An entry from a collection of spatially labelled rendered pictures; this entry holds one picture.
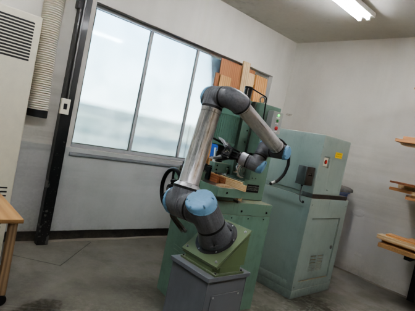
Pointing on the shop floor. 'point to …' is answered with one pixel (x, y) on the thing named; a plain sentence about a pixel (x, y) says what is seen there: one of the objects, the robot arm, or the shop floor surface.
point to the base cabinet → (256, 224)
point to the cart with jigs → (11, 216)
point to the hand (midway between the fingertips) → (213, 147)
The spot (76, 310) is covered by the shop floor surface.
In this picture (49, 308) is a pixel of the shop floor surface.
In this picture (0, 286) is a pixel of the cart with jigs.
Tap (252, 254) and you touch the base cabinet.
